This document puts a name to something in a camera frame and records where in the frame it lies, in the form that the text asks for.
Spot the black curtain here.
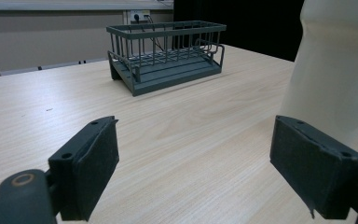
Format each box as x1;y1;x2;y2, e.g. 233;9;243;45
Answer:
172;0;306;63

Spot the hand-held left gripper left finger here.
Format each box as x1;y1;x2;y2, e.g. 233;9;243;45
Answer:
48;115;120;222

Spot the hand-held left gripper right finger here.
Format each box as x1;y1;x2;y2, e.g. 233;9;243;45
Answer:
269;115;358;220

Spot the white wall socket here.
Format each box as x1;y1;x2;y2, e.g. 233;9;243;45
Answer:
130;9;151;23

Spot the dark green wire rack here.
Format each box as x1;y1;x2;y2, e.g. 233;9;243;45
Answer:
105;20;227;97

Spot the cream plastic bottle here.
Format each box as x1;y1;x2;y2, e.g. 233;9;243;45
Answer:
279;0;358;147

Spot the black power cable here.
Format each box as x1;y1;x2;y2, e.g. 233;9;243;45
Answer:
133;13;169;53

